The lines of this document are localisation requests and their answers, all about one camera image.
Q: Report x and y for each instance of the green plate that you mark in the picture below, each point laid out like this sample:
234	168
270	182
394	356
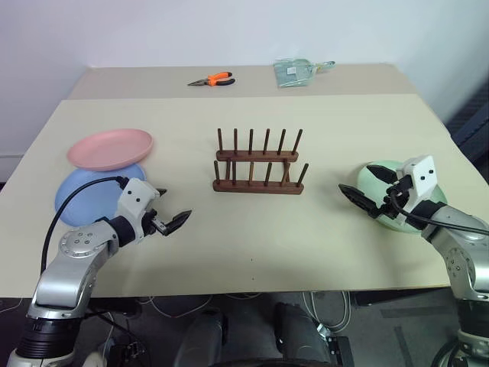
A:
365	185

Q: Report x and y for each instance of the pink plate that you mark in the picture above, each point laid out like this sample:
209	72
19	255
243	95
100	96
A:
111	149

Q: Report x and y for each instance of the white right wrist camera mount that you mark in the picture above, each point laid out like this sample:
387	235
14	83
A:
424	176

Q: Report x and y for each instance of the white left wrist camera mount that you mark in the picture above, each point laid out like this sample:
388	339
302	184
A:
133	199

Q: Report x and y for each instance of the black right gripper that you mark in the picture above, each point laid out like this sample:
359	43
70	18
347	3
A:
399	195

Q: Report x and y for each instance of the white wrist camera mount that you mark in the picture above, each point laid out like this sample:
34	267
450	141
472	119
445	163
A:
133	199
424	176

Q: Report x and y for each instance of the green dustpan in plastic wrap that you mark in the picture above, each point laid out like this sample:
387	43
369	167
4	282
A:
292	72

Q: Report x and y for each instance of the black metal bracket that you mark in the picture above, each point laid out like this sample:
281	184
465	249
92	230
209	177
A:
340	351

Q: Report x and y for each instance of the wooden dish rack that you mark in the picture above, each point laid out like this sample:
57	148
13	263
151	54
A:
260	188

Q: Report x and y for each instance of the dark rounded shape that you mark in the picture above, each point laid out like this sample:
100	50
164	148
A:
202	340
302	336

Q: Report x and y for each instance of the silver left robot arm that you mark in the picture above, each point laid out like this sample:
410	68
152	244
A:
65	267

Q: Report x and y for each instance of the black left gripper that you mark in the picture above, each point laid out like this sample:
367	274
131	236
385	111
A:
156	223

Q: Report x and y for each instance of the blue plate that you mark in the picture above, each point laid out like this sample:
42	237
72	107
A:
84	199

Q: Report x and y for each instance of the orange black pliers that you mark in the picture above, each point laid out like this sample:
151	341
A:
216	78

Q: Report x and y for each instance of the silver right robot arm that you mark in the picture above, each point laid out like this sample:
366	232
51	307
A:
462	244

